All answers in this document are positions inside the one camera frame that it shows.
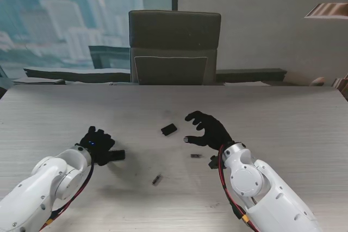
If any long dark low ledge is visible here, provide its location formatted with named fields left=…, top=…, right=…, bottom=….
left=23, top=67, right=131, bottom=83

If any dark grey paper stack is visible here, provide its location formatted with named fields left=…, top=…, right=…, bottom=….
left=12, top=78, right=66, bottom=85

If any red black right arm cable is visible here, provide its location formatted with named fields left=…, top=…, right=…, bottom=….
left=218, top=145, right=262, bottom=232

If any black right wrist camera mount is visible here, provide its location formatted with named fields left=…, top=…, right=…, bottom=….
left=208, top=155, right=222, bottom=170

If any short dark low ledge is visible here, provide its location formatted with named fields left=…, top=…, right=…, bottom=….
left=216, top=68, right=288, bottom=83

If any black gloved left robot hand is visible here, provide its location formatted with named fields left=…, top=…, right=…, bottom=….
left=79, top=126, right=116, bottom=166

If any black remote control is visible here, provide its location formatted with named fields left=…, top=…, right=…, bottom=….
left=108, top=149, right=126, bottom=161

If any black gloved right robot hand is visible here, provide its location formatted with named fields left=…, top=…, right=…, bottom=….
left=184, top=111, right=235, bottom=152

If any red black left arm cable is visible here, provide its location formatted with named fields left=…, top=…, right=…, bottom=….
left=40, top=161, right=95, bottom=230

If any black battery cover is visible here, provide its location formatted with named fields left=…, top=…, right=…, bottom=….
left=160, top=123, right=178, bottom=136

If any red black arm cable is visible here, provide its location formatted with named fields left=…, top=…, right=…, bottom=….
left=218, top=145, right=262, bottom=232
left=40, top=161, right=95, bottom=230

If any dark grey office chair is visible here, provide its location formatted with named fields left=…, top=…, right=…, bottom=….
left=128, top=10, right=221, bottom=85

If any brown wooden wall shelf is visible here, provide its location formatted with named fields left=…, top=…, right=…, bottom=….
left=304, top=3, right=348, bottom=20

